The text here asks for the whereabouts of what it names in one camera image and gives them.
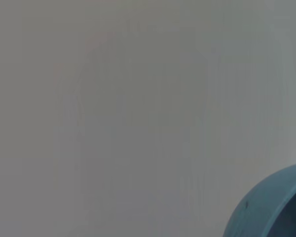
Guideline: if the blue ceramic bowl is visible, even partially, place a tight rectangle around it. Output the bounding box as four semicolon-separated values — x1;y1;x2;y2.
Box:
222;161;296;237

